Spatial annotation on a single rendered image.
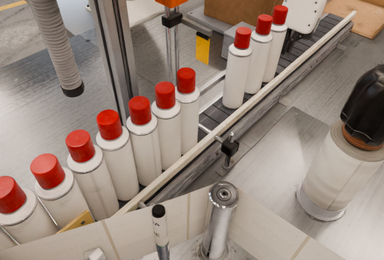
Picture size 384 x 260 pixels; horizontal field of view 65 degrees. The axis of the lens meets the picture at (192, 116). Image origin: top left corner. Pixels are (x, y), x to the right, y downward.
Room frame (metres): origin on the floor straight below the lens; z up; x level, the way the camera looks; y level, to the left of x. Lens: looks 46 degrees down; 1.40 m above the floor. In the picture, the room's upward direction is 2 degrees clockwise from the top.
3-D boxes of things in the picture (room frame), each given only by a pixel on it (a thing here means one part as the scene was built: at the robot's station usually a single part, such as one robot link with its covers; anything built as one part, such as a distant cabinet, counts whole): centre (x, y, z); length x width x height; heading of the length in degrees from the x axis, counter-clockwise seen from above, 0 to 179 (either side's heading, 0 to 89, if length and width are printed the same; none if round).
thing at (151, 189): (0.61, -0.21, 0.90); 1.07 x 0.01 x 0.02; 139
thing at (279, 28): (0.66, -0.20, 0.98); 0.05 x 0.05 x 0.20
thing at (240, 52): (0.56, -0.10, 0.98); 0.05 x 0.05 x 0.20
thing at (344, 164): (0.29, -0.25, 1.03); 0.09 x 0.09 x 0.30
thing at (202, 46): (0.47, -0.02, 1.09); 0.03 x 0.01 x 0.06; 49
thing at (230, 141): (0.40, -0.08, 0.89); 0.03 x 0.03 x 0.12; 49
